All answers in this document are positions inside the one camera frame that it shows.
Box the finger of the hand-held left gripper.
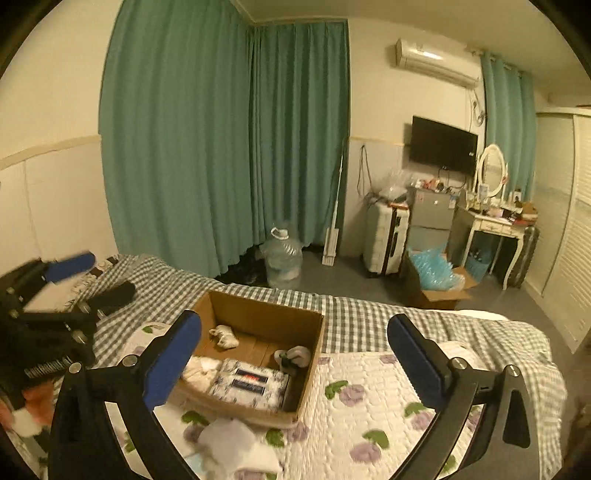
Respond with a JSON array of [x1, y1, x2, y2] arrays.
[[21, 251, 96, 289], [76, 282, 137, 319]]

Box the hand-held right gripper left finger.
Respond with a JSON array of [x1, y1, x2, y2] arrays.
[[48, 310, 204, 480]]

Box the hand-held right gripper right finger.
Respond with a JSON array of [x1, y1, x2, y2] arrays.
[[387, 315, 541, 480]]

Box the white cloth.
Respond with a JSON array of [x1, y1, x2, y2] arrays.
[[196, 419, 283, 476], [182, 355, 223, 389]]

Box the cardboard box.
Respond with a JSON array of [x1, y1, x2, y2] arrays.
[[178, 291, 325, 428], [404, 247, 481, 311]]

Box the folded white cloth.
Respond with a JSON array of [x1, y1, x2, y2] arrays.
[[182, 355, 223, 389]]

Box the crumpled white sock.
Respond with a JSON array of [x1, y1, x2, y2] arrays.
[[209, 325, 240, 350]]

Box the cardboard box on floor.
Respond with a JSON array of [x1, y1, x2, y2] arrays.
[[404, 247, 481, 311]]

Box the floral quilted bed cover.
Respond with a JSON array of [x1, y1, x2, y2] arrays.
[[106, 322, 490, 480]]

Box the checked blanket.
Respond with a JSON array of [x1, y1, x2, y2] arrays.
[[60, 255, 570, 464]]

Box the patterned tissue pack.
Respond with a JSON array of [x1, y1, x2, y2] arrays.
[[208, 359, 291, 414]]

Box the blue plastic wrapping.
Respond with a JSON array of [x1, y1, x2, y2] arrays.
[[409, 247, 468, 291]]

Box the light blue face mask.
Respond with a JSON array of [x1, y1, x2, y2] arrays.
[[182, 450, 208, 474]]

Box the blue waste bin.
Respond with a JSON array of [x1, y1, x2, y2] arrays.
[[464, 251, 493, 282]]

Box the grey white rolled sock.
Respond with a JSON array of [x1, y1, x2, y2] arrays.
[[274, 346, 313, 371]]

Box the white suitcase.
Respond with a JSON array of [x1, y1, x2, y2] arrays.
[[362, 198, 411, 278]]

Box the grey mini fridge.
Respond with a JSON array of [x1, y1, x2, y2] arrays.
[[409, 187, 459, 254]]

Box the large clear water jug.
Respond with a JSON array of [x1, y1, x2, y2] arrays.
[[259, 225, 304, 288]]

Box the dark suitcase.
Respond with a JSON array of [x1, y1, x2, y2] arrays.
[[508, 225, 540, 289]]

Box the white vanity desk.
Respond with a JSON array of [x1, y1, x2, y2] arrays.
[[455, 203, 528, 289]]

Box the white flat mop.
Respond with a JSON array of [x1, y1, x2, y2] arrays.
[[322, 137, 348, 267]]

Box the green curtain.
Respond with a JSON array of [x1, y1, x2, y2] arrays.
[[480, 50, 537, 204], [252, 21, 350, 247], [98, 0, 256, 280]]

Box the clear plastic bags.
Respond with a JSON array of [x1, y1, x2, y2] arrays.
[[372, 168, 416, 206]]

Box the white louvred wardrobe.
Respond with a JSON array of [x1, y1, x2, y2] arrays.
[[522, 107, 591, 354]]

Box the oval white vanity mirror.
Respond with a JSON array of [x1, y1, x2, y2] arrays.
[[475, 144, 509, 191]]

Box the white air conditioner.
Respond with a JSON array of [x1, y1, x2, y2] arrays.
[[394, 38, 482, 88]]

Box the hanging wall cable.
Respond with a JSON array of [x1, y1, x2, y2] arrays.
[[358, 144, 373, 195]]

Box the black wall television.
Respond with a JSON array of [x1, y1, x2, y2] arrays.
[[410, 115, 479, 176]]

